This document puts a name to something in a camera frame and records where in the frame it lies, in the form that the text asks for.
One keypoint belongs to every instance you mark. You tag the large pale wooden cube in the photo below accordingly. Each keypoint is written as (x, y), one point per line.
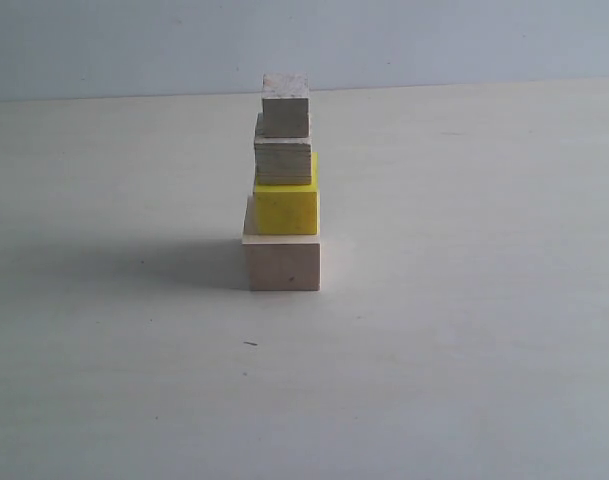
(280, 262)

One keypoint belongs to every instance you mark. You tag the yellow cube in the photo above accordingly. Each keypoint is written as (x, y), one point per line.
(288, 209)

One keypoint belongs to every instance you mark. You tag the medium wooden cube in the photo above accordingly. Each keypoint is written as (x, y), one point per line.
(282, 160)

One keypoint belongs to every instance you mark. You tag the small wooden cube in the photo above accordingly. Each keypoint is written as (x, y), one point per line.
(286, 105)

